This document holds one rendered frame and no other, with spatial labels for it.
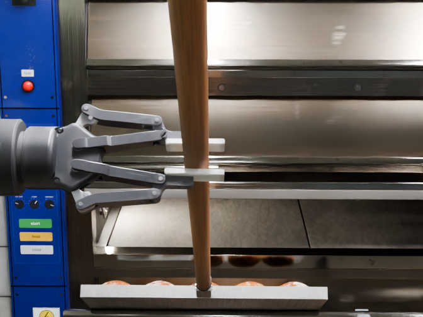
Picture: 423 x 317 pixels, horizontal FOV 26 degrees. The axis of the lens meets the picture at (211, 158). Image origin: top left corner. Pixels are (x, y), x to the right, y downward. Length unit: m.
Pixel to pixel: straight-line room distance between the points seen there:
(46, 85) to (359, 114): 0.83
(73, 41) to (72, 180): 1.39
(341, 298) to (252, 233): 0.33
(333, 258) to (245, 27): 0.69
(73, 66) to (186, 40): 1.73
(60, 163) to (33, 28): 1.36
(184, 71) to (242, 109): 1.68
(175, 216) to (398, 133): 0.79
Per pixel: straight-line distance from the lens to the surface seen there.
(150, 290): 2.06
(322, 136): 2.47
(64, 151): 1.10
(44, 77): 2.45
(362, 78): 2.46
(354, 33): 2.44
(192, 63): 0.78
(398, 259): 2.61
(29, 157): 1.08
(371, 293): 2.66
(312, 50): 2.42
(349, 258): 2.59
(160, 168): 2.39
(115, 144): 1.09
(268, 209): 2.95
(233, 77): 2.43
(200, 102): 0.87
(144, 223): 2.82
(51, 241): 2.56
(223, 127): 2.46
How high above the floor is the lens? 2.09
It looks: 15 degrees down
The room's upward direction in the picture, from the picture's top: straight up
